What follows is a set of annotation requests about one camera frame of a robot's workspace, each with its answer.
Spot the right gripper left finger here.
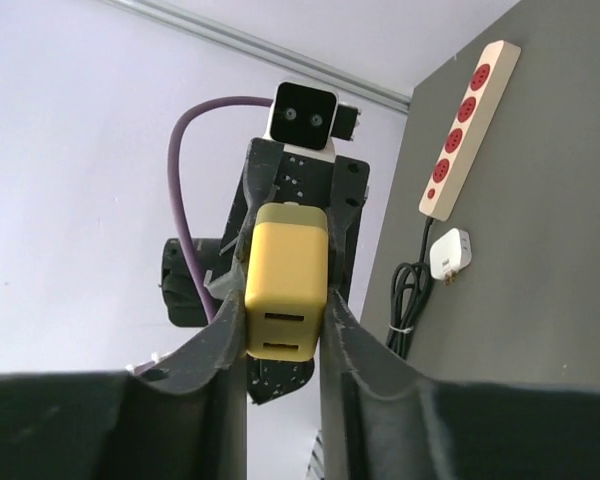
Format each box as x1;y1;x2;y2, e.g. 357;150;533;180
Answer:
0;291;247;479

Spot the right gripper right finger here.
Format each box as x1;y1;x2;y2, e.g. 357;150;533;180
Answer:
320;292;600;479

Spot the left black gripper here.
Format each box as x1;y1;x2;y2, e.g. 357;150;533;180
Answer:
219;138;370;405

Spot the yellow cube charger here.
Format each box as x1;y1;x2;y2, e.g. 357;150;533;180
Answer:
244;203;329;362

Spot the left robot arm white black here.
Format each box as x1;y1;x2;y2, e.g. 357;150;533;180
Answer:
157;139;370;404

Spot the beige red power strip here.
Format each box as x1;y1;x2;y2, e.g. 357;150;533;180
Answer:
419;40;521;221

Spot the white usb charger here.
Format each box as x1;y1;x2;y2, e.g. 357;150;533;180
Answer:
429;228;472;284

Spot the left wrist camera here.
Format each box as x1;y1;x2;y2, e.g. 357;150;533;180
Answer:
264;81;360;158

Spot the grey slotted cable duct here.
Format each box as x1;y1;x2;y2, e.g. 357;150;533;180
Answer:
305;430;325;480

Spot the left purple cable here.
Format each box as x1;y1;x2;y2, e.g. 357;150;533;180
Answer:
129;96;274;376

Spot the black power strip cord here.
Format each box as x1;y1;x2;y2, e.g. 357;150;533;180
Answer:
384;217;436;359

